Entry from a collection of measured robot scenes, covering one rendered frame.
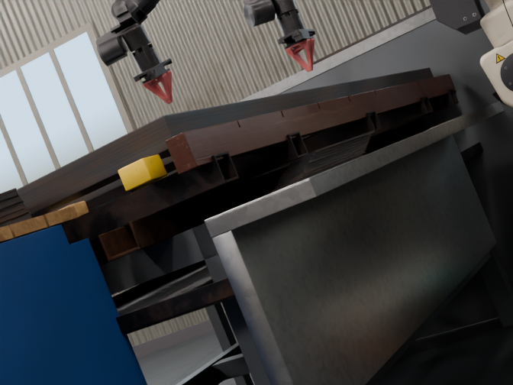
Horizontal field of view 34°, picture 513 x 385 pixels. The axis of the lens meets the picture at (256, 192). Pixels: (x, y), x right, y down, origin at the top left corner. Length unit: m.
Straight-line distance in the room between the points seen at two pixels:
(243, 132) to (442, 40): 1.44
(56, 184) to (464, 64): 1.64
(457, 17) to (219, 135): 0.91
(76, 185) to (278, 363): 0.51
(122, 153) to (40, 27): 4.38
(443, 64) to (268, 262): 1.62
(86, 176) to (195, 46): 3.79
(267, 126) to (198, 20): 3.71
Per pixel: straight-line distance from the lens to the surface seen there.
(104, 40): 2.15
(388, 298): 1.73
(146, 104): 5.44
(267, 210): 1.27
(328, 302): 1.50
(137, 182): 1.42
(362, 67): 2.95
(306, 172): 1.38
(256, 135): 1.56
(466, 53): 2.84
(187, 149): 1.37
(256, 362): 1.50
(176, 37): 5.34
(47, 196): 1.61
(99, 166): 1.52
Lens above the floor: 0.68
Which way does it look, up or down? 1 degrees up
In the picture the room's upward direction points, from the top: 22 degrees counter-clockwise
